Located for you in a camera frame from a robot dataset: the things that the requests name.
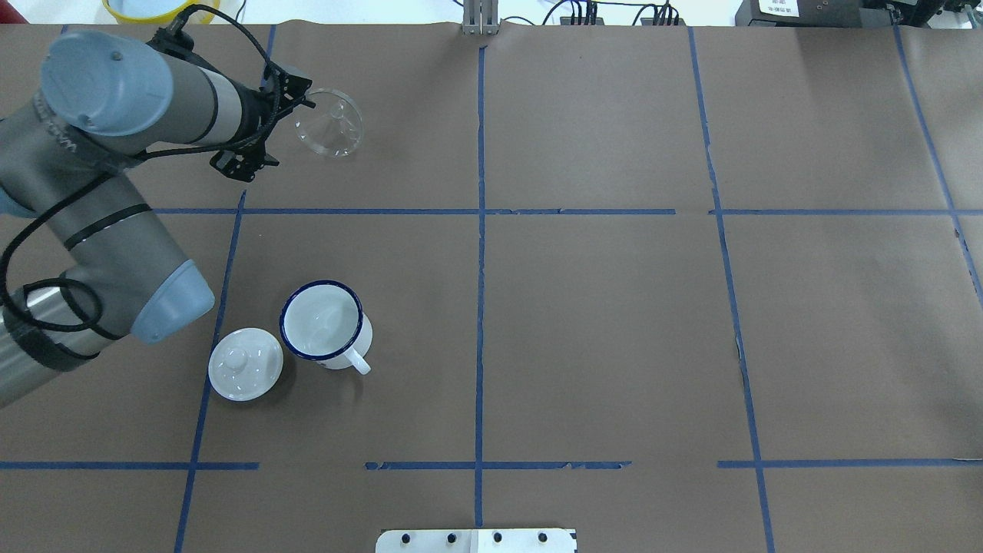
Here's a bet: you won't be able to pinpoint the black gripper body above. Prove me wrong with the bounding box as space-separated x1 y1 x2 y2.
210 66 315 183

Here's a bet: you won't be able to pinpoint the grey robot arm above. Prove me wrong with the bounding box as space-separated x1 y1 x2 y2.
2 28 312 406

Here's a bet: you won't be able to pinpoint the white enamel mug blue rim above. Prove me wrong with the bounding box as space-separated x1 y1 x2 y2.
280 280 373 376

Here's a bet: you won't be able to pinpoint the white ceramic lid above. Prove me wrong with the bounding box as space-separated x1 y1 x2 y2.
207 328 284 402

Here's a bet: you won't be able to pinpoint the blue tape grid lines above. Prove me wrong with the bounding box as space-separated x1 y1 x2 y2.
0 25 983 553

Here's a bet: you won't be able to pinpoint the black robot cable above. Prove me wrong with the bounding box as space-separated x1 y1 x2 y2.
0 4 289 362

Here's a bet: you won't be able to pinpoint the aluminium frame post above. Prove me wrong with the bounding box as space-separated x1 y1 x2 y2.
457 0 501 36

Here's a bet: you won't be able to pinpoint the metal bracket plate with bolts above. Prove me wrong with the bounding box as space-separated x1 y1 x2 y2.
375 528 578 552

